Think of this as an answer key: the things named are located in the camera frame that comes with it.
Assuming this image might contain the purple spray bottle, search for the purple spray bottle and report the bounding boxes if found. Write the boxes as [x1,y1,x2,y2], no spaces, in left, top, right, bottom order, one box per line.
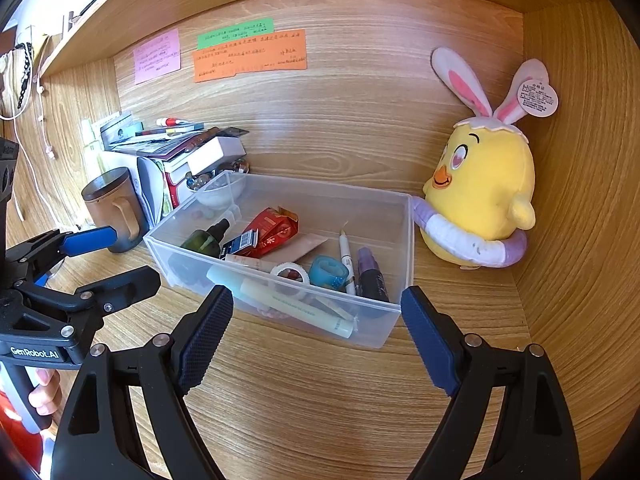
[356,246,391,306]

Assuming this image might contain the brown paper envelope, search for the brown paper envelope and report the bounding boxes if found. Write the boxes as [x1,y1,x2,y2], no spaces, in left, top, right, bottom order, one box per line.
[260,232,331,266]

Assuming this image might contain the white lotion bottle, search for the white lotion bottle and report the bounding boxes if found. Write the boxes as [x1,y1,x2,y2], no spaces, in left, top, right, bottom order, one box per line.
[80,119,106,171]

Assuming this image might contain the dark green dropper bottle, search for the dark green dropper bottle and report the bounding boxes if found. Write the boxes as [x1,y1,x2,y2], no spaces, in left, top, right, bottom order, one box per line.
[180,217,232,259]

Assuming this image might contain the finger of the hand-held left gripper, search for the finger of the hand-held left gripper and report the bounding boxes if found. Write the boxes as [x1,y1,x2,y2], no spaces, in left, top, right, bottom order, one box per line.
[6,226,118,286]
[17,266,162,338]

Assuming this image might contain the pink sticky note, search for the pink sticky note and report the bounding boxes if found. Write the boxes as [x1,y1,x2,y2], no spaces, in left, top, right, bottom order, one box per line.
[133,29,182,86]

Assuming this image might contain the clear plastic storage box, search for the clear plastic storage box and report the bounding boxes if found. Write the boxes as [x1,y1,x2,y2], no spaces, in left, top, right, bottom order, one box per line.
[143,170,416,350]

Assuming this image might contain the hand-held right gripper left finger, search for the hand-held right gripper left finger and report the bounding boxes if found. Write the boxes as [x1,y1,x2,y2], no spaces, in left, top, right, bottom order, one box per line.
[50,284,235,480]

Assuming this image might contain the brown ceramic mug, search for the brown ceramic mug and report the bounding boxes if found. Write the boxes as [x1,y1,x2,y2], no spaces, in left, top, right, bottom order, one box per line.
[81,166,142,254]

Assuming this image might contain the black chain strap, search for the black chain strap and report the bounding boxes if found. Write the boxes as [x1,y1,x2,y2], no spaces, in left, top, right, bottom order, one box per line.
[14,40,33,118]

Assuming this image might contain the blue tape roll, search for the blue tape roll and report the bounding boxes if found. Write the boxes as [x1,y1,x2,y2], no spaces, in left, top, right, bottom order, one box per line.
[308,255,350,291]

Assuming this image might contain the wooden shelf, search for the wooden shelf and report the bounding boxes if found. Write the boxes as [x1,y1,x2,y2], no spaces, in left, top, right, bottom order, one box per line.
[37,0,526,78]

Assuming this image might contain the white rectangular box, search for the white rectangular box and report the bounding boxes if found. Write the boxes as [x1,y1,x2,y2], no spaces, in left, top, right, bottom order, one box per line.
[187,138,247,175]

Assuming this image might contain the person's left hand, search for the person's left hand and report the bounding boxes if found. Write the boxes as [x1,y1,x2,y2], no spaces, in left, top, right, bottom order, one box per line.
[30,369,62,418]

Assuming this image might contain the white charging cable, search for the white charging cable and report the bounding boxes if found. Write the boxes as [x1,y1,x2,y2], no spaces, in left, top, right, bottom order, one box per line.
[10,45,56,221]

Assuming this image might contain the white printed carton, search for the white printed carton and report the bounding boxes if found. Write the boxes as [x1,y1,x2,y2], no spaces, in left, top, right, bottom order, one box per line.
[136,156,173,226]

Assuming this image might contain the light green tube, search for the light green tube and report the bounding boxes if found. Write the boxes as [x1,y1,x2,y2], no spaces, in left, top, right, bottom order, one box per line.
[206,265,355,338]

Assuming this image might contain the green sticky note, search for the green sticky note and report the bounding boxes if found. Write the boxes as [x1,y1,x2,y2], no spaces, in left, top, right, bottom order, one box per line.
[196,17,276,51]

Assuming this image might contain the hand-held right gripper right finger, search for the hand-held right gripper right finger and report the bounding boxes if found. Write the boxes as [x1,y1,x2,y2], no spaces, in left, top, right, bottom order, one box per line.
[400,285,582,480]

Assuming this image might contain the clear plastic funnel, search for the clear plastic funnel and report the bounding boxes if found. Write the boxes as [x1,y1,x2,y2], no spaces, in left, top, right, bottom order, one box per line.
[196,172,247,209]

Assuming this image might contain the orange sticky note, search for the orange sticky note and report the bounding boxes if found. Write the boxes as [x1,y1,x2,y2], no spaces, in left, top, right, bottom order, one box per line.
[193,29,307,83]

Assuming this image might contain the stack of books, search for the stack of books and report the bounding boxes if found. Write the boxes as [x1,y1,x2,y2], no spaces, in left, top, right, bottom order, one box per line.
[107,122,251,176]

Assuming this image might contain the white tube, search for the white tube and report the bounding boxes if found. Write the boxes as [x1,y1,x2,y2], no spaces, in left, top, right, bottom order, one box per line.
[225,253,273,267]

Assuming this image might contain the blue pencil lead box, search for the blue pencil lead box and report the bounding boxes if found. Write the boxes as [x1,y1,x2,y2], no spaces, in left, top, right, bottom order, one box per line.
[220,228,259,259]

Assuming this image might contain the red packet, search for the red packet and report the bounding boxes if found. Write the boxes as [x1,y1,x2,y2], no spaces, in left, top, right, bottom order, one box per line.
[245,206,300,259]

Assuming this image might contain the yellow chick plush toy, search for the yellow chick plush toy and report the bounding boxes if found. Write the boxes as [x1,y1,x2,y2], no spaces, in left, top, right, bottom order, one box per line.
[410,47,558,271]

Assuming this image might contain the red clothing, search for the red clothing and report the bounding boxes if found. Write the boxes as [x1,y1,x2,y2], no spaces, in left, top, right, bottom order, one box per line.
[0,390,51,476]

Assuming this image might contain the white tape roll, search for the white tape roll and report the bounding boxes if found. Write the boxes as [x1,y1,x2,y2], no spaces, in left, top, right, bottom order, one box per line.
[270,262,309,288]

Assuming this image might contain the white fountain pen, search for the white fountain pen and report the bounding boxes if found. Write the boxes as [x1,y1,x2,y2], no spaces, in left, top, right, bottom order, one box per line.
[339,230,358,296]

